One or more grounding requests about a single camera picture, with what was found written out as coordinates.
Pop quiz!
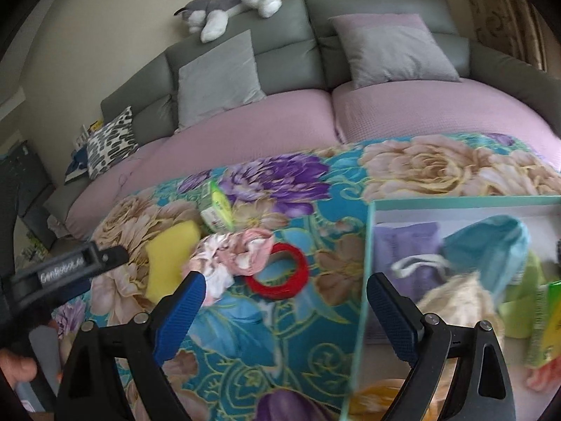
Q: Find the orange soft item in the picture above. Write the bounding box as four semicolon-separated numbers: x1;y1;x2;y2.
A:
351;381;439;421

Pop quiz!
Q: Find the grey sofa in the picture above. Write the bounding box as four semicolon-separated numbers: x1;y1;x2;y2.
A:
41;0;561;238

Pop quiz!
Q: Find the white storage box green rim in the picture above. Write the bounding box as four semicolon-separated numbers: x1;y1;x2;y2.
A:
339;195;561;421

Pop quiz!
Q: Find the red ring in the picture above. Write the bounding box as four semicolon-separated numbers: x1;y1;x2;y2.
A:
244;242;310;302

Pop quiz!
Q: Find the person's left hand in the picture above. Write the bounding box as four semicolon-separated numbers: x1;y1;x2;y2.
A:
0;350;38;389

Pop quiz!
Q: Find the cream fluffy plush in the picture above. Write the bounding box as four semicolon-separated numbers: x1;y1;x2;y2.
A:
416;272;505;338

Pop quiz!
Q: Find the dark side cabinet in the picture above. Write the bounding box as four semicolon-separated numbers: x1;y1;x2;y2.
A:
0;140;58;250

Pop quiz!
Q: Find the grey and white plush dog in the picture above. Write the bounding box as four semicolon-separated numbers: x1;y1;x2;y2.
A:
173;0;282;44

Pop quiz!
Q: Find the green packet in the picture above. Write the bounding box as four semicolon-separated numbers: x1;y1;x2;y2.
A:
201;180;235;233

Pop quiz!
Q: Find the row of books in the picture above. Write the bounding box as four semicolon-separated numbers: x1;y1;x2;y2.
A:
74;118;106;145

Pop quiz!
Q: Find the yellow sponge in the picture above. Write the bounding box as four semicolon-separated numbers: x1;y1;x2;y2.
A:
144;221;202;303

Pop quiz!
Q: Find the grey pillow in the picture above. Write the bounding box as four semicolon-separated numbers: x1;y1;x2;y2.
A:
177;29;267;131
329;13;462;89

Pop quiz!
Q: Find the light green cloth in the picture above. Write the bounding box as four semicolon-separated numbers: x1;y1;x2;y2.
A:
500;250;553;340

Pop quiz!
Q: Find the purple cloth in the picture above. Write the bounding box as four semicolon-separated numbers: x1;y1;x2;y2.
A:
372;222;443;281

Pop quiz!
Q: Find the floral blanket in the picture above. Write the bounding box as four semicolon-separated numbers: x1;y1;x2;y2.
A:
48;132;561;421

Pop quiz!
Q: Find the pink satin scrunchie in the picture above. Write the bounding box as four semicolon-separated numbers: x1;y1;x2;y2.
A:
186;228;276;305

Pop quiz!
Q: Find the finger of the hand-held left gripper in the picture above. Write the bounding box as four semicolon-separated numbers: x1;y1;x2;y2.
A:
88;246;130;273

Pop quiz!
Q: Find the light blue cloth pouch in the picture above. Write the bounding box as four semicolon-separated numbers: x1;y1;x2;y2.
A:
440;215;533;301

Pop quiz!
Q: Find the pink sofa cover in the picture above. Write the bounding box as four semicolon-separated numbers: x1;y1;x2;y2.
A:
66;76;561;240

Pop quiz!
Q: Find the pink zigzag cloth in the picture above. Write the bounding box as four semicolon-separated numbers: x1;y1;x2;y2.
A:
526;360;561;393

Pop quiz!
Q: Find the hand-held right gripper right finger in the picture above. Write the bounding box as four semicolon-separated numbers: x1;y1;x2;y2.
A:
367;272;515;421

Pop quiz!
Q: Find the black and white patterned pillow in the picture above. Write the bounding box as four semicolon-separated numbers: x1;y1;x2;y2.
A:
86;106;140;180

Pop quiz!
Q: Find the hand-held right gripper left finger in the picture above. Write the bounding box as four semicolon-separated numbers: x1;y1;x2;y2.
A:
55;270;207;421

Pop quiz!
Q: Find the patterned curtain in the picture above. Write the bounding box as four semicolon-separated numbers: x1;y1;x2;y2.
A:
456;0;548;71

